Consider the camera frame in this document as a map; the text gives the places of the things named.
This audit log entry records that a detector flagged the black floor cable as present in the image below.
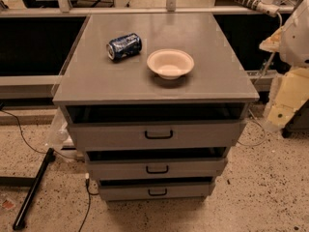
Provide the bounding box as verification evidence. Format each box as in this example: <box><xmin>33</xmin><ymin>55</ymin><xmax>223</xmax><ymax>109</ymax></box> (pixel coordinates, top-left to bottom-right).
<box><xmin>0</xmin><ymin>108</ymin><xmax>76</xmax><ymax>161</ymax></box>

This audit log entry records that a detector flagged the grey top drawer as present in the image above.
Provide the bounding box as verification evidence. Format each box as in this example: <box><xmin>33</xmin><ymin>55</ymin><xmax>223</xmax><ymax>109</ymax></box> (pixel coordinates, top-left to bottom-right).
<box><xmin>67</xmin><ymin>102</ymin><xmax>247</xmax><ymax>151</ymax></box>

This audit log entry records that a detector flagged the clear plastic bag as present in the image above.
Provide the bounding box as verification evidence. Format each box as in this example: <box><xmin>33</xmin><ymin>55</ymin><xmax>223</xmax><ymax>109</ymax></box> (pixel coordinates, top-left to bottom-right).
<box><xmin>46</xmin><ymin>108</ymin><xmax>74</xmax><ymax>149</ymax></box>

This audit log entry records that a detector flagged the white cable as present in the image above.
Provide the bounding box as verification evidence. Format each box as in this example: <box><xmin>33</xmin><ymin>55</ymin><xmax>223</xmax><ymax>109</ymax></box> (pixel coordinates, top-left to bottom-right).
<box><xmin>236</xmin><ymin>108</ymin><xmax>267</xmax><ymax>148</ymax></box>

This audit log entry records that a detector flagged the grey drawer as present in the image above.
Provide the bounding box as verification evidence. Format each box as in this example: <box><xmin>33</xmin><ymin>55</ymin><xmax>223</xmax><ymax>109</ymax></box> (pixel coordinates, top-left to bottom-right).
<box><xmin>86</xmin><ymin>147</ymin><xmax>228</xmax><ymax>180</ymax></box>
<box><xmin>98</xmin><ymin>177</ymin><xmax>214</xmax><ymax>201</ymax></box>
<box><xmin>67</xmin><ymin>102</ymin><xmax>247</xmax><ymax>151</ymax></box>

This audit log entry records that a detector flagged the blue soda can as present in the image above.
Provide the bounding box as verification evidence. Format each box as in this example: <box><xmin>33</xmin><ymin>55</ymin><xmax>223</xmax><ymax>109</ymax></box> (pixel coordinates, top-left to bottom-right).
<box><xmin>106</xmin><ymin>33</ymin><xmax>142</xmax><ymax>61</ymax></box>

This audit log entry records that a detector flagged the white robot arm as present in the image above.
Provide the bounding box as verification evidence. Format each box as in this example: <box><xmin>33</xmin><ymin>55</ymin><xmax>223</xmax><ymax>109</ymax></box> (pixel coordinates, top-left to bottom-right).
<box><xmin>259</xmin><ymin>0</ymin><xmax>309</xmax><ymax>131</ymax></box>

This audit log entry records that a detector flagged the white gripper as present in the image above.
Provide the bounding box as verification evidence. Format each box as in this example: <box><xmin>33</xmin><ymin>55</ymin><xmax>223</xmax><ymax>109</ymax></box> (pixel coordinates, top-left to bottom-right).
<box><xmin>259</xmin><ymin>28</ymin><xmax>309</xmax><ymax>131</ymax></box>

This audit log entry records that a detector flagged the white power strip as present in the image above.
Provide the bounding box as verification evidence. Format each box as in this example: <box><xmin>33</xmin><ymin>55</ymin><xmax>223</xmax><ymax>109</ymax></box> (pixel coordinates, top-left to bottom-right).
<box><xmin>233</xmin><ymin>0</ymin><xmax>279</xmax><ymax>17</ymax></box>

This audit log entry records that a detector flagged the grey bottom drawer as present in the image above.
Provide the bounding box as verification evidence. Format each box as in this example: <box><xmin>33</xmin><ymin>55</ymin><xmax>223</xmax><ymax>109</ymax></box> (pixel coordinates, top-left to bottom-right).
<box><xmin>98</xmin><ymin>177</ymin><xmax>214</xmax><ymax>201</ymax></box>

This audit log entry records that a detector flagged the grey drawer cabinet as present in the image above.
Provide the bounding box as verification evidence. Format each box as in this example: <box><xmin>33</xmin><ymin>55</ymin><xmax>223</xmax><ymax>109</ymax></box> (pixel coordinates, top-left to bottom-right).
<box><xmin>53</xmin><ymin>13</ymin><xmax>259</xmax><ymax>201</ymax></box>

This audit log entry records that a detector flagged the grey middle drawer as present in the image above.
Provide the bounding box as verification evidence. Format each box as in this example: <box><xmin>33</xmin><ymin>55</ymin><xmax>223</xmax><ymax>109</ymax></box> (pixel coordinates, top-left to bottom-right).
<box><xmin>86</xmin><ymin>147</ymin><xmax>228</xmax><ymax>180</ymax></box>

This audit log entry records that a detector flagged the black floor bar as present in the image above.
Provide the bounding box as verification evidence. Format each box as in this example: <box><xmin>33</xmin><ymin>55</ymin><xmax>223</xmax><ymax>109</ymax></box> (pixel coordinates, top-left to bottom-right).
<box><xmin>13</xmin><ymin>148</ymin><xmax>55</xmax><ymax>231</ymax></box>

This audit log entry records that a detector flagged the white paper bowl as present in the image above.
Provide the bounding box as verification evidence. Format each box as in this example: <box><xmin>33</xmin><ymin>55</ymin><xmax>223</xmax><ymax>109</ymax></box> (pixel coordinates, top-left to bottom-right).
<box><xmin>147</xmin><ymin>49</ymin><xmax>194</xmax><ymax>80</ymax></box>

